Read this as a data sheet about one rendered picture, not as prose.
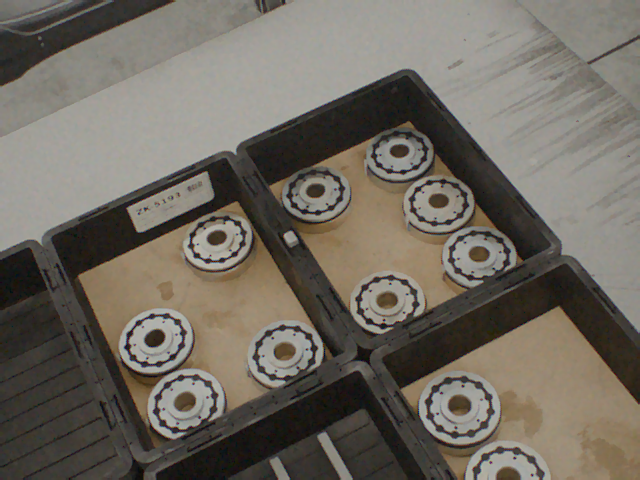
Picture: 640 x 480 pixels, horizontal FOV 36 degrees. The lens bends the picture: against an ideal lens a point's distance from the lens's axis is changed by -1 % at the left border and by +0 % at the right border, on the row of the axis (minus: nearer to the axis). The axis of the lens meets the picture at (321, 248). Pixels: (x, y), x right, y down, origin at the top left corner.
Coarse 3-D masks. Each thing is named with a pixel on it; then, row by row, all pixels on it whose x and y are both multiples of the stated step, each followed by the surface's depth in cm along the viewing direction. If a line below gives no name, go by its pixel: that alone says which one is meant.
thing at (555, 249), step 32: (352, 96) 146; (288, 128) 144; (480, 160) 136; (512, 192) 133; (288, 224) 133; (544, 224) 129; (544, 256) 126; (480, 288) 124; (352, 320) 124; (416, 320) 123
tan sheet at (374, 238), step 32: (352, 160) 152; (352, 192) 148; (384, 192) 148; (352, 224) 145; (384, 224) 144; (480, 224) 142; (320, 256) 142; (352, 256) 142; (384, 256) 141; (416, 256) 140; (352, 288) 138; (448, 288) 137
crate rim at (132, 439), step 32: (256, 192) 137; (64, 224) 138; (288, 256) 130; (64, 288) 131; (320, 288) 127; (96, 352) 125; (352, 352) 121; (288, 384) 120; (128, 416) 119; (224, 416) 118; (160, 448) 116
